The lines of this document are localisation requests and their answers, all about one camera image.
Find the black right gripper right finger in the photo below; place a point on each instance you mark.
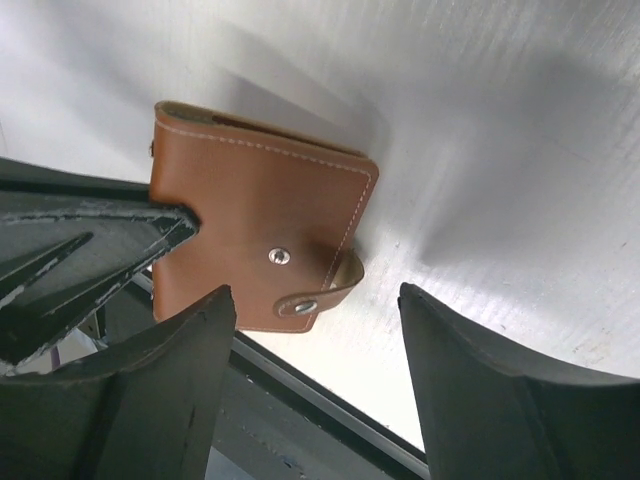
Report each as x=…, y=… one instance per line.
x=491, y=408

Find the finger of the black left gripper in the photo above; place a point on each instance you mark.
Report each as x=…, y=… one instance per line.
x=69, y=243

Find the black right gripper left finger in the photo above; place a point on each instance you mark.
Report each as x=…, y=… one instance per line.
x=142, y=409

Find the brown leather card holder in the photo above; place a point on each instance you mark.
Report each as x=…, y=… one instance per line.
x=277, y=211

